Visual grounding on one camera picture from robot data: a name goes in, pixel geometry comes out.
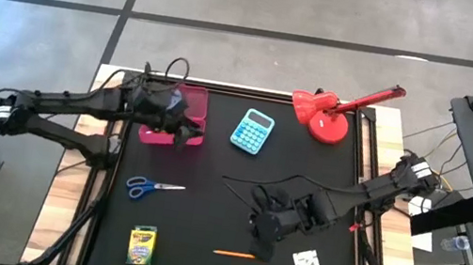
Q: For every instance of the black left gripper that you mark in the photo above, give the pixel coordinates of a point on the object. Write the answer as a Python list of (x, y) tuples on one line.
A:
[(155, 103)]

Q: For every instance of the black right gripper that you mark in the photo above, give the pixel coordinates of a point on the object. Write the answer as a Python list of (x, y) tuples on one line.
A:
[(295, 213)]

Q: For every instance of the long orange pencil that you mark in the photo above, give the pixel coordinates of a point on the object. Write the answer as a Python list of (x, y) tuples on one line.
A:
[(234, 254)]

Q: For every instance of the pink plastic pencil box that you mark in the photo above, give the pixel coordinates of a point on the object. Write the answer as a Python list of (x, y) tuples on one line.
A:
[(195, 107)]

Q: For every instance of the yellow crayon box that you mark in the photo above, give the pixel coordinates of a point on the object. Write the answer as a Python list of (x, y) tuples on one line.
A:
[(141, 246)]

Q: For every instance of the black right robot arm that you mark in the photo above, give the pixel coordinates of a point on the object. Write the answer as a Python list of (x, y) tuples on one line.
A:
[(375, 190)]

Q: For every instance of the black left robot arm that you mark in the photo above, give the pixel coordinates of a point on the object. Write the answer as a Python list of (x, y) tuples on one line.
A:
[(70, 99)]

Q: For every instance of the light blue calculator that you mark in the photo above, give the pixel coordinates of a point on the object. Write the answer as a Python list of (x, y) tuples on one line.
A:
[(252, 131)]

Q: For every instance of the red clip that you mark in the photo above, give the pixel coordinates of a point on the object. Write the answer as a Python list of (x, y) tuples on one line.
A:
[(355, 227)]

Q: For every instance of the red desk lamp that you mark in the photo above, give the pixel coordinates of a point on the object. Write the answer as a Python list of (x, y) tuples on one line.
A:
[(327, 128)]

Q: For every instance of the clear water bottle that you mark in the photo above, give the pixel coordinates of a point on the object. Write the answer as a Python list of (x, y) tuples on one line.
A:
[(454, 243)]

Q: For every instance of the black aluminium table frame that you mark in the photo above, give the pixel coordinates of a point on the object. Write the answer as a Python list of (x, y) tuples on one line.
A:
[(365, 148)]

